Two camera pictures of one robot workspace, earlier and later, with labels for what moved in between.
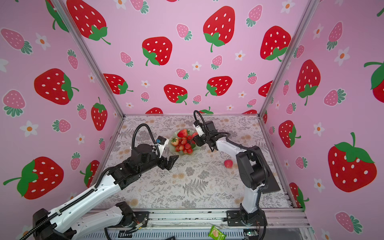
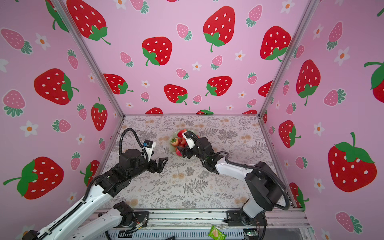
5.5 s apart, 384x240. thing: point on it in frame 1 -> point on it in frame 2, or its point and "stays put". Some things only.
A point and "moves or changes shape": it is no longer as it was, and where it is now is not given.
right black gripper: x=198 y=140 -> x=184 y=150
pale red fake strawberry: x=174 y=141 stays put
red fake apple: x=228 y=163 moves or changes shape
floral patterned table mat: x=199 y=178 stays put
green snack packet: x=215 y=234 stays put
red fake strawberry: x=183 y=133 stays put
